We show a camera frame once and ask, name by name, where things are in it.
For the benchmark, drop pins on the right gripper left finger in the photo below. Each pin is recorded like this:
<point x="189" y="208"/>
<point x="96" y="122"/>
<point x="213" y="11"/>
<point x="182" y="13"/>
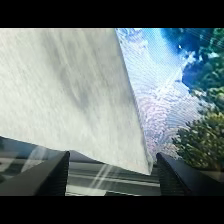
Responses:
<point x="46" y="178"/>

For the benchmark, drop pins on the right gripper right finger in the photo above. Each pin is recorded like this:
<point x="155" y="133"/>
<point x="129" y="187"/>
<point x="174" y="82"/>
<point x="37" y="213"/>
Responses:
<point x="180" y="180"/>

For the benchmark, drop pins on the grey garment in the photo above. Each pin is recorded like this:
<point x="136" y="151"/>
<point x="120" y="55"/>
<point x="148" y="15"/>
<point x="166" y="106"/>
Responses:
<point x="66" y="93"/>

